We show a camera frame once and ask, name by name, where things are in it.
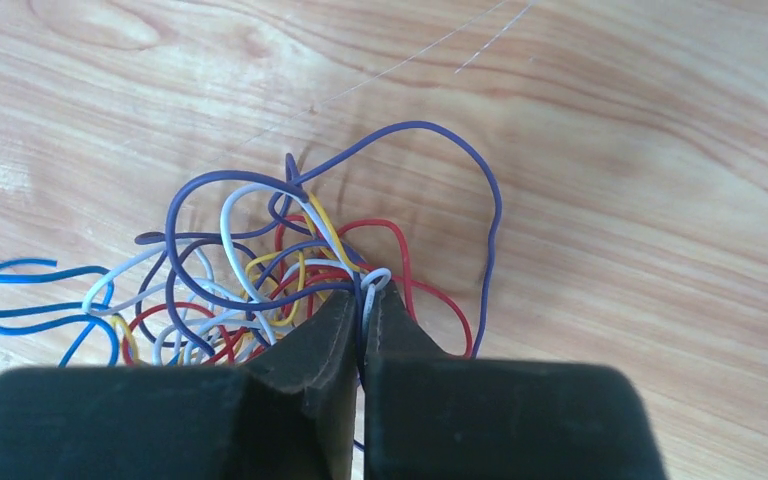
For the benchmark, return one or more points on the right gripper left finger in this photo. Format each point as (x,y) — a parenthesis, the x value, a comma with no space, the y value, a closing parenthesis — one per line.
(286,414)

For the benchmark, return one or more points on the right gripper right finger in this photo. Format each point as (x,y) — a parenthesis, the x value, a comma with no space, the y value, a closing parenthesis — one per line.
(433,415)

